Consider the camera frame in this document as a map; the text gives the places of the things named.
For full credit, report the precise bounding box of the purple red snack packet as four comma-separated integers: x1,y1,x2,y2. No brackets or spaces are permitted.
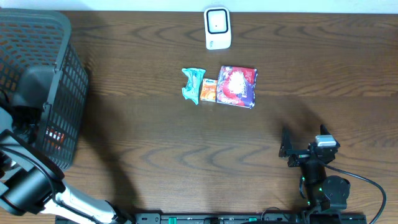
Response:
216,65,257,109

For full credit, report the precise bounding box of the teal snack wrapper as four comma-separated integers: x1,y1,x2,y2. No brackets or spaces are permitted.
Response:
182,68,206,105

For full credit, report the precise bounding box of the red white snack bar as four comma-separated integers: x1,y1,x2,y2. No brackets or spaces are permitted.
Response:
45,128,65,146

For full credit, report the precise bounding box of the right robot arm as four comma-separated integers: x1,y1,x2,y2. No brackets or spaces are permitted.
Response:
279,125,351,223

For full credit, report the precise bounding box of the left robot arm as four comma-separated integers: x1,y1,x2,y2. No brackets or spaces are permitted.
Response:
1,105,136,224

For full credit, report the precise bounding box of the white barcode scanner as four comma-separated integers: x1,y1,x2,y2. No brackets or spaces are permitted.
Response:
203,7,232,50

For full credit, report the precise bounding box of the grey plastic mesh basket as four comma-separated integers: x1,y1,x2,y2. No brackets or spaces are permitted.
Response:
1,9,89,170

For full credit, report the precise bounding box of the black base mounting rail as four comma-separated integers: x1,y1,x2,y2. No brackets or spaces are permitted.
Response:
55,212,368,224

